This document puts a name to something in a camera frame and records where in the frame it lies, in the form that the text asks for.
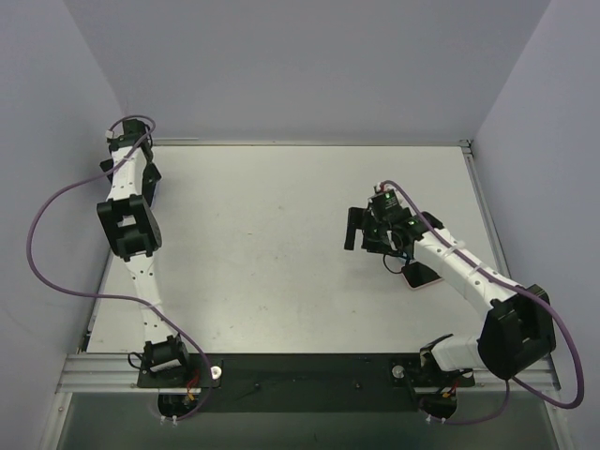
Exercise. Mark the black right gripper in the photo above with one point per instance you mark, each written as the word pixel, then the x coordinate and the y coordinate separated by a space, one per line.
pixel 367 230

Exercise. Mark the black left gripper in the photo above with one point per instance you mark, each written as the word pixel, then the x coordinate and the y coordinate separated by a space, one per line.
pixel 151 177

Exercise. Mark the phone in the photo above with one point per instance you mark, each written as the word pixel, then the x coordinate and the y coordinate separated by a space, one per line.
pixel 418 275

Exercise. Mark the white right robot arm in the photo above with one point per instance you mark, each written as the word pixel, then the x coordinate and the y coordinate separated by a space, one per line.
pixel 517 328

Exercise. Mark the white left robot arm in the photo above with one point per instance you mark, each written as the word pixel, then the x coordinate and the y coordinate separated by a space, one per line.
pixel 134 237

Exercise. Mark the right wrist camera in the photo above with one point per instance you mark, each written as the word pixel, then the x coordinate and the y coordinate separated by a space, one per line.
pixel 382 187

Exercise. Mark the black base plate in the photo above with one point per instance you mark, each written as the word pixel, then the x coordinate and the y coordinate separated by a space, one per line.
pixel 300 383

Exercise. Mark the aluminium front rail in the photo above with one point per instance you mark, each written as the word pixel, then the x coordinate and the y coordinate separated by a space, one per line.
pixel 97 373

